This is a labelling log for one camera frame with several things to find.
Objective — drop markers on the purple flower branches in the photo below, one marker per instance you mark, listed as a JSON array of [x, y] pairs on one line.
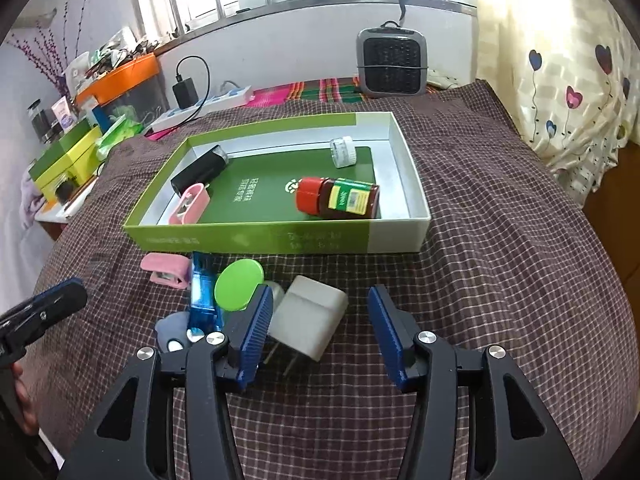
[[50, 57]]

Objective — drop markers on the brown checked bedspread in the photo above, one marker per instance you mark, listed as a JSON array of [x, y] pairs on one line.
[[509, 259]]

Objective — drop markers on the orange topped fish tank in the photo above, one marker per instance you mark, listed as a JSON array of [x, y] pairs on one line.
[[134, 90]]

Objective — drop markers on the green lidded jar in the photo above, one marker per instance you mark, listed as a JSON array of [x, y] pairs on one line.
[[235, 286]]

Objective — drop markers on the small white cream jar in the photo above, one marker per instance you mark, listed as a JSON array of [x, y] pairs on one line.
[[343, 152]]

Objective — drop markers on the pink clip case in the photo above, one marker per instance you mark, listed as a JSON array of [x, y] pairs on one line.
[[193, 202]]

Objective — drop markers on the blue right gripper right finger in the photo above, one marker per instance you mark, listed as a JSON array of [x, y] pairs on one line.
[[394, 331]]

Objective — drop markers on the black rectangular device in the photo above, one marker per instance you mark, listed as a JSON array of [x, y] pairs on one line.
[[204, 169]]

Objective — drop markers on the grey blue car key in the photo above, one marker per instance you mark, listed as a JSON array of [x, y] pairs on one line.
[[174, 332]]

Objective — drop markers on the blue transparent lighter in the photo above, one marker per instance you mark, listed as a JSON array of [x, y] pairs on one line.
[[205, 314]]

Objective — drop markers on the pink stapler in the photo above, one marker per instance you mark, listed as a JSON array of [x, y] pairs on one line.
[[169, 270]]

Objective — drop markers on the red-capped brown medicine bottle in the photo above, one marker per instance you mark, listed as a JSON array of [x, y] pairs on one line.
[[337, 199]]

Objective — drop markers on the green and white box tray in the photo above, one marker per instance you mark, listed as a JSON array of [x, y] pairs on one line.
[[400, 226]]

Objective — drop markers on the colourful plaid blanket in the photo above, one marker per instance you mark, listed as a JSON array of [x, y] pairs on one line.
[[329, 92]]

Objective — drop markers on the white power strip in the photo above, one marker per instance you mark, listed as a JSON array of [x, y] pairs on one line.
[[235, 97]]

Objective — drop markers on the green tissue pack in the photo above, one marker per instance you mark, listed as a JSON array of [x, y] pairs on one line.
[[124, 128]]

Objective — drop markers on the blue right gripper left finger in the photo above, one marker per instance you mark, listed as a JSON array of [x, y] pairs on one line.
[[246, 332]]

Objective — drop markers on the white power adapter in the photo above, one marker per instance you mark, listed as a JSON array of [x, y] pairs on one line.
[[306, 320]]

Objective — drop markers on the dark glass jar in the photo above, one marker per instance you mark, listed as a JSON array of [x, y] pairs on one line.
[[40, 121]]

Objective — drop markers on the black charger with cable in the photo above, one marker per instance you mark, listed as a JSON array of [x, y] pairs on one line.
[[185, 92]]

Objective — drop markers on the heart patterned curtain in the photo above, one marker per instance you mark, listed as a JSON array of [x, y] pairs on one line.
[[567, 71]]

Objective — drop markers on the green booklet in tray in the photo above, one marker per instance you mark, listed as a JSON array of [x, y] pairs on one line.
[[260, 188]]

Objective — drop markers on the green yellow gift box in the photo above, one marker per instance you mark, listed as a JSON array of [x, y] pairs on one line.
[[72, 157]]

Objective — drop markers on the grey space heater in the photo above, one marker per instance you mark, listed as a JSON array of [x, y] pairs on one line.
[[391, 61]]

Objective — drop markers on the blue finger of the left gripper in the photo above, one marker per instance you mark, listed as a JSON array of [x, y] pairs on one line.
[[29, 320]]

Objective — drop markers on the person's hand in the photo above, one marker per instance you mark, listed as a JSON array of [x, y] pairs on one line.
[[30, 424]]

